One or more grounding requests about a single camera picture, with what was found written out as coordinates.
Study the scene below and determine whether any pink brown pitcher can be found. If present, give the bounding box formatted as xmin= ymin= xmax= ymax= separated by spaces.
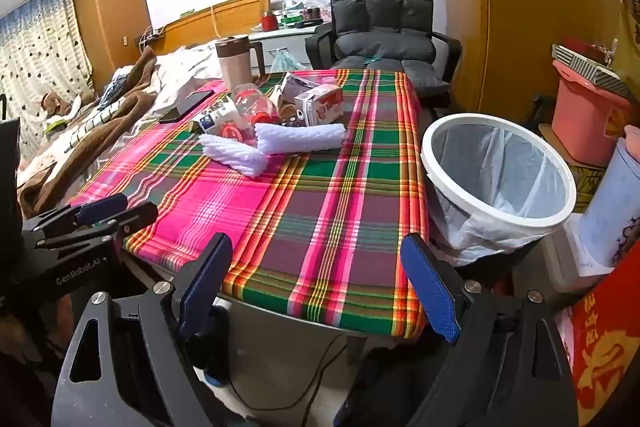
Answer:
xmin=215 ymin=35 xmax=266 ymax=90

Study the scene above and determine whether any striped gift box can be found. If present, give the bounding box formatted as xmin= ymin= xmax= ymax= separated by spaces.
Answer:
xmin=551 ymin=36 xmax=633 ymax=98

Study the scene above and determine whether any brown blanket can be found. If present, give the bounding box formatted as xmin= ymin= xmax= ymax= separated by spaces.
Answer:
xmin=17 ymin=47 xmax=161 ymax=218

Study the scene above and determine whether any yellow patterned box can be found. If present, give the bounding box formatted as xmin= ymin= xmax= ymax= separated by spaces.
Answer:
xmin=537 ymin=122 xmax=608 ymax=212

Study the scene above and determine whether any clear plastic bottle red label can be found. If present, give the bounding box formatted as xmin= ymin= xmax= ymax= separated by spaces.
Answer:
xmin=231 ymin=83 xmax=281 ymax=128

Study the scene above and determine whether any black phone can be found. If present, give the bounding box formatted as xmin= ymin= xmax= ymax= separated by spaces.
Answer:
xmin=159 ymin=90 xmax=215 ymax=124

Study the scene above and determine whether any red banner gold print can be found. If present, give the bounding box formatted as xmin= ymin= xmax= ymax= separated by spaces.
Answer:
xmin=570 ymin=237 xmax=640 ymax=423

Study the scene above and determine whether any patterned snack packet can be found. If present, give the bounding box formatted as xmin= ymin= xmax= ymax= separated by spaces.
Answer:
xmin=189 ymin=99 xmax=246 ymax=142

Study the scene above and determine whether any striped cloth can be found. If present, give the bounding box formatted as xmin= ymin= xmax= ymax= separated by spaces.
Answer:
xmin=65 ymin=97 xmax=126 ymax=152

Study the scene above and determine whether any brown plush toy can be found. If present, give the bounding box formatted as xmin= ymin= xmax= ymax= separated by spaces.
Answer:
xmin=40 ymin=92 xmax=76 ymax=118

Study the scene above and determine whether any white bedsheet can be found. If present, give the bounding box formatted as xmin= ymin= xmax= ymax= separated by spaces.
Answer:
xmin=100 ymin=44 xmax=231 ymax=128

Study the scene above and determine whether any pale green plastic bag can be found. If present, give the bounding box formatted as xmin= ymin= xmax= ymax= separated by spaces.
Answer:
xmin=270 ymin=49 xmax=307 ymax=72

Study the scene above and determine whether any white appliance box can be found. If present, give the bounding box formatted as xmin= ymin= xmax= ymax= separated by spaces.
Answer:
xmin=510 ymin=212 xmax=616 ymax=308

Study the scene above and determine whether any patterned curtain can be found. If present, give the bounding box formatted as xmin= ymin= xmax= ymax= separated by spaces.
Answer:
xmin=0 ymin=0 xmax=96 ymax=148

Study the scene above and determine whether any white nightstand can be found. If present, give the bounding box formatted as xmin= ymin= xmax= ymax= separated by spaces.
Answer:
xmin=247 ymin=24 xmax=326 ymax=75

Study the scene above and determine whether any yellow wooden closet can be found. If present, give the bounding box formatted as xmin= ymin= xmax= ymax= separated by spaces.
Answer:
xmin=440 ymin=0 xmax=623 ymax=128

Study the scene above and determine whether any pink plastic bucket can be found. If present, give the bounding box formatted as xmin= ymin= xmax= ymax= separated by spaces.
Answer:
xmin=551 ymin=59 xmax=633 ymax=168

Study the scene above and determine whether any orange wooden wardrobe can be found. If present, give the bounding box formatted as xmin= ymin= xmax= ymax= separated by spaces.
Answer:
xmin=71 ymin=0 xmax=152 ymax=68

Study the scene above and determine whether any black floor cable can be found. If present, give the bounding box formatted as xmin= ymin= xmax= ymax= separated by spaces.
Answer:
xmin=220 ymin=334 xmax=351 ymax=427

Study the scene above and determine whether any light blue cylinder container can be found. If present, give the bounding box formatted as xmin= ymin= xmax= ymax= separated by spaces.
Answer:
xmin=580 ymin=137 xmax=640 ymax=268

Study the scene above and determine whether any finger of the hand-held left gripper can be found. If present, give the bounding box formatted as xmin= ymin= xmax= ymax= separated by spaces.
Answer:
xmin=22 ymin=193 xmax=129 ymax=238
xmin=30 ymin=202 xmax=160 ymax=254

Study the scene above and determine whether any wooden headboard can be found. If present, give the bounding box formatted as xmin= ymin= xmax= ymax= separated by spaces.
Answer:
xmin=162 ymin=0 xmax=272 ymax=55

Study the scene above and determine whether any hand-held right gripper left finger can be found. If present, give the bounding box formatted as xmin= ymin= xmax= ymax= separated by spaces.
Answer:
xmin=50 ymin=232 xmax=236 ymax=427

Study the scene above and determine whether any white bin with plastic liner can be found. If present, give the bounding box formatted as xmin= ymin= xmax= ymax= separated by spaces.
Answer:
xmin=421 ymin=113 xmax=577 ymax=268

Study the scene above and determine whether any grey cushioned chair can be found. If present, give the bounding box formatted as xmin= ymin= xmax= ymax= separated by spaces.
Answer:
xmin=305 ymin=0 xmax=463 ymax=108

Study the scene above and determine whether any black bag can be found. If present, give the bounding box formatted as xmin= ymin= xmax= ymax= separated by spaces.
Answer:
xmin=332 ymin=342 xmax=451 ymax=427

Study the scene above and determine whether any white foam net sleeve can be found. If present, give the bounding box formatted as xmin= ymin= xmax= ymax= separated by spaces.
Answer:
xmin=199 ymin=133 xmax=271 ymax=178
xmin=254 ymin=122 xmax=347 ymax=155

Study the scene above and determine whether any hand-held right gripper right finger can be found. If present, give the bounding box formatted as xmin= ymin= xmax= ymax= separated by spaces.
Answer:
xmin=400 ymin=232 xmax=581 ymax=427

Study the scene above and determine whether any blue plaid cloth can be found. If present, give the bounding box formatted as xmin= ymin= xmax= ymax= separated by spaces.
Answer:
xmin=100 ymin=72 xmax=133 ymax=105

